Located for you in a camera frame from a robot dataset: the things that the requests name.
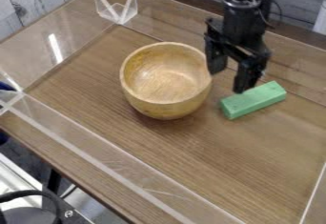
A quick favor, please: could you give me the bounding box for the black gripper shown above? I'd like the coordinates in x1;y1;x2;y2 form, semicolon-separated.
205;0;272;93

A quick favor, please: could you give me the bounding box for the green rectangular block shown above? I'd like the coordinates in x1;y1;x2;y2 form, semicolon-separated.
221;81;286;119

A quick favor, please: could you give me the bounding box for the light wooden bowl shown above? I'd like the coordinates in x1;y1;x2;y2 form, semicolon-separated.
121;42;213;120

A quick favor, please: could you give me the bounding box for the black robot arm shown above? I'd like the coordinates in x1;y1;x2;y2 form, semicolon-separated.
203;0;274;93

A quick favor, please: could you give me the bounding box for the white object at right edge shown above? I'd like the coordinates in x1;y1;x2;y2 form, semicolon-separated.
313;0;326;35

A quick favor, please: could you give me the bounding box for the blue object behind acrylic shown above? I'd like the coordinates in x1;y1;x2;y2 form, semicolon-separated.
0;81;16;92

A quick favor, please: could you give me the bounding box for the black table leg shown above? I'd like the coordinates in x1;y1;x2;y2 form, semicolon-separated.
47;170;63;193

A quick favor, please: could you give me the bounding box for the clear acrylic enclosure wall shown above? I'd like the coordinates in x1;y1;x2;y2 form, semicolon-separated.
0;0;326;224

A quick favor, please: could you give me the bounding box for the black metal bracket with screw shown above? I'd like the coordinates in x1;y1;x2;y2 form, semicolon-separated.
42;195;95;224

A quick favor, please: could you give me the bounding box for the black cable loop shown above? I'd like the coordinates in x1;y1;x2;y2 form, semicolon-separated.
0;189;66;224

